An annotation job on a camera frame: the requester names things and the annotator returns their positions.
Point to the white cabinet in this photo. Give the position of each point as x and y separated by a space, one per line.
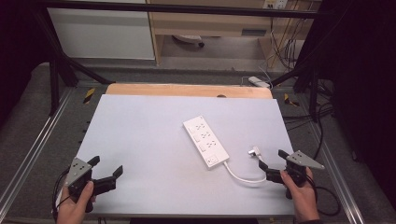
99 34

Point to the dark curtain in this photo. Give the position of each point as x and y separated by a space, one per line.
18 46
364 77

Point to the wooden desk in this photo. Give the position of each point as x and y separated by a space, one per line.
211 23

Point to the black yellow tape strip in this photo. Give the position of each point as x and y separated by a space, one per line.
88 95
290 100

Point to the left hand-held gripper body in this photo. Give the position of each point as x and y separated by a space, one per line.
77 170

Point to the white plug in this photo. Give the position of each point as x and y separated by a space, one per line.
254 152

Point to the person's right hand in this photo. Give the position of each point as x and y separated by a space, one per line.
301 199

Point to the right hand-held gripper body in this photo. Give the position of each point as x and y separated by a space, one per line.
300 161

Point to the chair base with caster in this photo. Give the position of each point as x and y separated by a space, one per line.
189 39

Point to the aluminium rail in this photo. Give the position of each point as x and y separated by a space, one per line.
34 143
337 174

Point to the person's left hand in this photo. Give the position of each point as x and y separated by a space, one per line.
73 207

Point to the white floor power strip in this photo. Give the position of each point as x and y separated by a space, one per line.
258 81

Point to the white wall socket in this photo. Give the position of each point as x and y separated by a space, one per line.
275 3

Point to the black metal frame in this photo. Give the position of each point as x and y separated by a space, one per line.
186 10

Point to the wooden board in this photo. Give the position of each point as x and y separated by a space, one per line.
186 90

